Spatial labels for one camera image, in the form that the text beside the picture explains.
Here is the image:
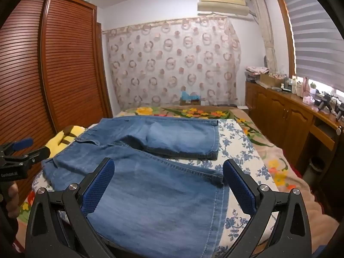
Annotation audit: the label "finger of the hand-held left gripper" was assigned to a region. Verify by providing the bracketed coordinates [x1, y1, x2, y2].
[0, 138, 34, 157]
[4, 147, 51, 167]

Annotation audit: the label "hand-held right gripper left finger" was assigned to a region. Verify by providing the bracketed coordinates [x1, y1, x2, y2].
[25, 157, 116, 258]

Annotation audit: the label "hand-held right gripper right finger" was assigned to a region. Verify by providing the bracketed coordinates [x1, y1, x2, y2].
[223, 159, 313, 258]

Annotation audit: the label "blue denim pants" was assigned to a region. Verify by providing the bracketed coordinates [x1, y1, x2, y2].
[41, 115, 230, 257]

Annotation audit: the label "person's left hand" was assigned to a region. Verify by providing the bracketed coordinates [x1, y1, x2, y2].
[5, 181, 20, 218]

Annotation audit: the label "yellow plush toy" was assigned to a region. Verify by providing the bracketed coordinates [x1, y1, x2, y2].
[44, 125, 88, 157]

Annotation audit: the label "grey waste bin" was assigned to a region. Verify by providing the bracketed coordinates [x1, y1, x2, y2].
[306, 156, 326, 181]

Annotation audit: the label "wooden side cabinet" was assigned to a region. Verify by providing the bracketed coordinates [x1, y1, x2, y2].
[244, 81, 344, 168]

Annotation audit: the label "flower print blanket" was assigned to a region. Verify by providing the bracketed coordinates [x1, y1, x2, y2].
[15, 105, 339, 258]

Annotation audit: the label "wooden louvered wardrobe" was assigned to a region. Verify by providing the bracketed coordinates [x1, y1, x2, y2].
[0, 0, 113, 206]

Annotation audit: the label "blue plastic bag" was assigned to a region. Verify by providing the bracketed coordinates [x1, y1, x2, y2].
[181, 91, 201, 101]

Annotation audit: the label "open cardboard box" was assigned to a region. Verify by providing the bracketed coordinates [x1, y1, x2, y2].
[259, 72, 286, 88]

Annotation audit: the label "folded floral cloth stack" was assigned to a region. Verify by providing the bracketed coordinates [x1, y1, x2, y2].
[244, 66, 270, 84]

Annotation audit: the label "pink bottle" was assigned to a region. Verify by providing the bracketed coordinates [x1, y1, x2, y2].
[302, 77, 311, 97]

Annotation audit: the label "spare black gripper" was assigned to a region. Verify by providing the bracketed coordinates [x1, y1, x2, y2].
[317, 93, 334, 112]

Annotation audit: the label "circle pattern sheer curtain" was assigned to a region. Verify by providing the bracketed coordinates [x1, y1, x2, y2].
[103, 16, 242, 111]

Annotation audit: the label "beige tied curtain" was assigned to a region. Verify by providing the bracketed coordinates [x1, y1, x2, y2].
[249, 0, 278, 70]

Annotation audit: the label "grey striped window blind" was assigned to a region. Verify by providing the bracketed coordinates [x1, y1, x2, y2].
[278, 0, 344, 90]

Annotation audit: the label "beige air conditioner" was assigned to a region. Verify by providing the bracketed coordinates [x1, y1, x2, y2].
[197, 0, 250, 17]

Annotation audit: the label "wooden window frame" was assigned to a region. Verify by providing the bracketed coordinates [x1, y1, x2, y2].
[272, 0, 296, 78]

